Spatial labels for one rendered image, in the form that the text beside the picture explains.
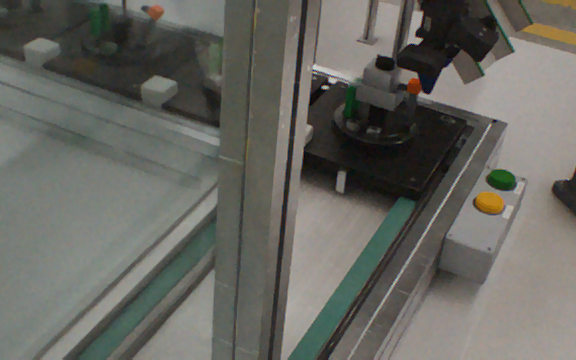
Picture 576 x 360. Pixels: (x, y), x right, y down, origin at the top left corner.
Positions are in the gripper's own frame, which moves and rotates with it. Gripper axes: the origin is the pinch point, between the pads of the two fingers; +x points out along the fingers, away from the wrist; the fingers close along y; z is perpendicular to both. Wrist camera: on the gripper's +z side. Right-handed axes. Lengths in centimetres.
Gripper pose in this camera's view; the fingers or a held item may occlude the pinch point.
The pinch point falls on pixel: (431, 73)
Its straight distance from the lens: 127.9
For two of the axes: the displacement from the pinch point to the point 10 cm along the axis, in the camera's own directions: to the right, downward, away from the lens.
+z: 8.9, 3.2, -3.3
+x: -0.8, 8.1, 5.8
